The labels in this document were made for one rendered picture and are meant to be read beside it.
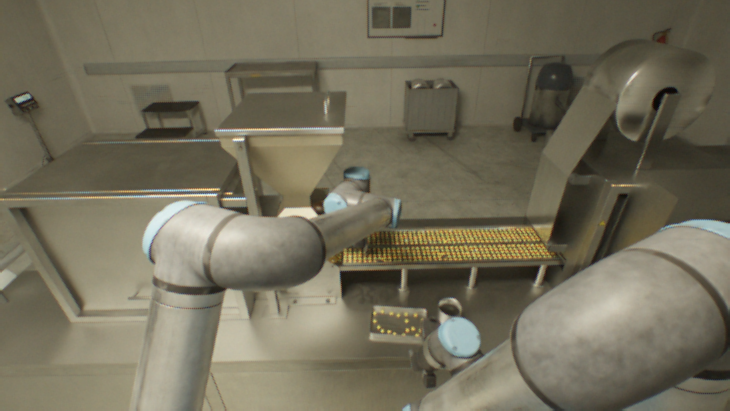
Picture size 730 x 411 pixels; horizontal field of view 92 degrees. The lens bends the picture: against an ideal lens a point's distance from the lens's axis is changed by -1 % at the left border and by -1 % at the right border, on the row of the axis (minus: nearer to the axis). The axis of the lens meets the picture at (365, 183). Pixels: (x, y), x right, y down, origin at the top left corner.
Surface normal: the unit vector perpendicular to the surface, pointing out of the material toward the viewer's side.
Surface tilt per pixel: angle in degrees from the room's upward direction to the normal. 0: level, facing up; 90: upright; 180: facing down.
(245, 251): 50
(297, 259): 68
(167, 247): 59
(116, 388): 90
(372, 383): 90
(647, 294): 31
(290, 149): 114
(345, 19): 90
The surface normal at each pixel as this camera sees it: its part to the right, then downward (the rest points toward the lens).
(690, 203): 0.02, 0.51
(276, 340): -0.01, -0.86
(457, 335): 0.13, -0.66
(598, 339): -0.59, -0.29
